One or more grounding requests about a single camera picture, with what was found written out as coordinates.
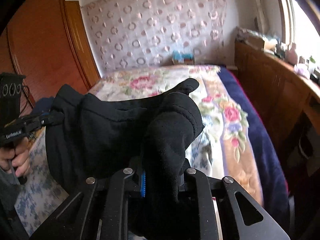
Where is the pink ceramic jar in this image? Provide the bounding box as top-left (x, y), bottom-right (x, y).
top-left (285, 42), bottom-right (298, 66)

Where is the black t-shirt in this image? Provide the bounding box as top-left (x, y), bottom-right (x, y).
top-left (44, 77), bottom-right (205, 240)

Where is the blue tissue box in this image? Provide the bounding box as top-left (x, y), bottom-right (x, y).
top-left (171, 51), bottom-right (195, 65)

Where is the circle patterned sheer curtain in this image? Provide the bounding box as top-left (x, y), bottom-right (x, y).
top-left (82, 0), bottom-right (227, 75)

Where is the navy folded garment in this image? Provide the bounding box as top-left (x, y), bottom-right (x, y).
top-left (31, 96), bottom-right (54, 114)

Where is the pink floral quilt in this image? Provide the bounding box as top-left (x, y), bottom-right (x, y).
top-left (89, 65), bottom-right (264, 204)

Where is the blue floral white sheet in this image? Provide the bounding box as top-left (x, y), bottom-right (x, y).
top-left (15, 128), bottom-right (225, 236)

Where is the wooden sideboard cabinet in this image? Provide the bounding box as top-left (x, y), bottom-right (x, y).
top-left (234, 41), bottom-right (319, 181)

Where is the wooden wardrobe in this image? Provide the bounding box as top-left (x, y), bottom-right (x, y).
top-left (1, 0), bottom-right (100, 114)

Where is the person's left hand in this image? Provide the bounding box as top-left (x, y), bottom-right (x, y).
top-left (0, 137), bottom-right (30, 178)

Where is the cardboard box on cabinet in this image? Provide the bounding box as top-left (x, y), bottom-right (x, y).
top-left (246, 36), bottom-right (278, 51)

